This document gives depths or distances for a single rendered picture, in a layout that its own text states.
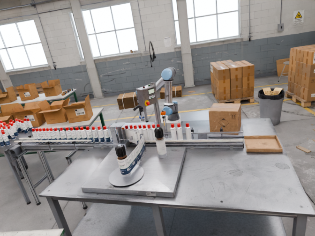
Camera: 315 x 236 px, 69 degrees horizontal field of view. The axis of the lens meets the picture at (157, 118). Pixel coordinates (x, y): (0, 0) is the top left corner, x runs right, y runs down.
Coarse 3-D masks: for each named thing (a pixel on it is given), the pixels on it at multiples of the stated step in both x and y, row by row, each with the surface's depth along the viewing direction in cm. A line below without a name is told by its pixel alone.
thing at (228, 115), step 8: (216, 104) 258; (224, 104) 255; (232, 104) 251; (240, 104) 249; (216, 112) 242; (224, 112) 238; (232, 112) 234; (240, 112) 252; (216, 120) 246; (224, 120) 242; (232, 120) 238; (240, 120) 255; (216, 128) 249; (224, 128) 245; (232, 128) 241
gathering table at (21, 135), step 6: (30, 132) 335; (18, 138) 320; (12, 144) 303; (0, 150) 286; (6, 150) 289; (6, 156) 293; (12, 168) 299; (48, 168) 359; (18, 180) 307; (24, 192) 315; (24, 198) 318
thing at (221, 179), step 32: (256, 128) 253; (96, 160) 241; (192, 160) 214; (224, 160) 207; (256, 160) 200; (288, 160) 193; (64, 192) 198; (192, 192) 174; (224, 192) 169; (256, 192) 164; (288, 192) 160
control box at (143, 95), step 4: (140, 88) 232; (144, 88) 230; (148, 88) 232; (140, 92) 231; (144, 92) 230; (140, 96) 233; (144, 96) 231; (148, 96) 234; (140, 100) 236; (144, 100) 232; (148, 100) 235; (152, 100) 239; (156, 100) 242; (140, 104) 239; (144, 104) 234
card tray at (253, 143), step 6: (246, 138) 235; (252, 138) 233; (258, 138) 232; (264, 138) 230; (270, 138) 229; (276, 138) 226; (246, 144) 225; (252, 144) 224; (258, 144) 222; (264, 144) 220; (270, 144) 219; (276, 144) 217; (252, 150) 211; (258, 150) 210; (264, 150) 208; (270, 150) 207; (276, 150) 205; (282, 150) 204
